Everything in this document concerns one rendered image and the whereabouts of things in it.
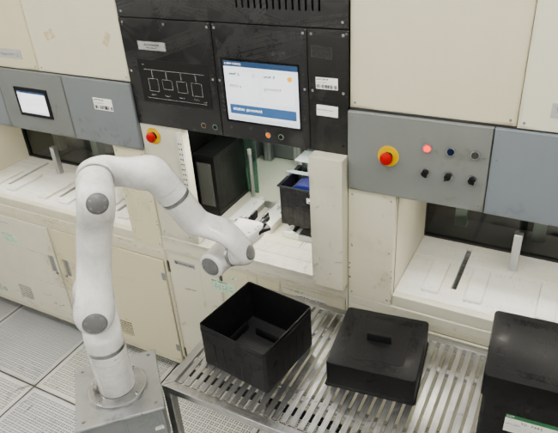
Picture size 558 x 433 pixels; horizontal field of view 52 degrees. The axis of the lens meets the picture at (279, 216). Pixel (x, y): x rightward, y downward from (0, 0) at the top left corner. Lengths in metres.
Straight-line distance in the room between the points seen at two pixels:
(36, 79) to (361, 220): 1.49
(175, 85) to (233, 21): 0.36
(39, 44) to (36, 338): 1.77
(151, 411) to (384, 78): 1.27
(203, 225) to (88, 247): 0.33
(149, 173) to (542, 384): 1.18
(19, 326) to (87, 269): 2.09
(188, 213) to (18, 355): 2.09
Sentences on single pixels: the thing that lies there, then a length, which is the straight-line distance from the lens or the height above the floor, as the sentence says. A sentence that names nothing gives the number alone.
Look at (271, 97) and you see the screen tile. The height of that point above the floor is 1.57.
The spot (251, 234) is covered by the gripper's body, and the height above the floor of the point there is 1.21.
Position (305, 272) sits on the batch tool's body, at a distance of 2.24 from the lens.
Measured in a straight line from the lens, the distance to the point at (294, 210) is 2.36.
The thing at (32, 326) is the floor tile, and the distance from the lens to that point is 3.74.
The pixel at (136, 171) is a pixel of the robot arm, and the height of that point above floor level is 1.54.
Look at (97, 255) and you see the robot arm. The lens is 1.69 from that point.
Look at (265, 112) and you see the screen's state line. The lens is 1.98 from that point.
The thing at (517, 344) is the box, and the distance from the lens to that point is 1.81.
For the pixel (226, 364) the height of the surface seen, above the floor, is 0.80.
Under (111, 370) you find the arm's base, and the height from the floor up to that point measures 0.89.
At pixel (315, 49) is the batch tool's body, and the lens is 1.82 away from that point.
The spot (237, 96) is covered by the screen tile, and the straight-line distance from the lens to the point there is 2.01.
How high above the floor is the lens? 2.21
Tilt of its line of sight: 31 degrees down
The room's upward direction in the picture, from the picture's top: 4 degrees counter-clockwise
